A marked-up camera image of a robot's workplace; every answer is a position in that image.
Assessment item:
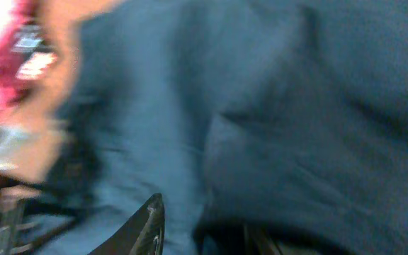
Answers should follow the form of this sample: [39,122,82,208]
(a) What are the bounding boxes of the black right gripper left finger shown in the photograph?
[89,193,165,255]

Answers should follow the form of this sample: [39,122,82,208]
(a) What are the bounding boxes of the red folded t-shirt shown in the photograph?
[0,0,57,126]

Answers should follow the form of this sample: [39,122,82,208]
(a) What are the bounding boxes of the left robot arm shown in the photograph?
[0,126,78,255]

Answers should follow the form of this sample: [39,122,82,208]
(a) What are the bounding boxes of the navy blue shorts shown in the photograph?
[42,0,408,254]

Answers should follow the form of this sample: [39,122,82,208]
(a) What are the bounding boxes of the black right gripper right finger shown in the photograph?
[193,219,350,255]

